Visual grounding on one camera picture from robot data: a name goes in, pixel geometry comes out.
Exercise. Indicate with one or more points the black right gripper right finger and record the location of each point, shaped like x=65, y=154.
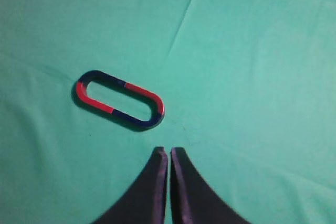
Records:
x=192, y=199

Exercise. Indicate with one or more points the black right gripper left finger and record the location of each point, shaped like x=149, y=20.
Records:
x=145, y=199

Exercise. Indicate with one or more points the red-blue horseshoe magnet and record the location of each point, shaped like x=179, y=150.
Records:
x=153, y=100
x=85, y=79

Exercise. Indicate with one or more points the green cloth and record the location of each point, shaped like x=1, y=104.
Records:
x=248, y=88

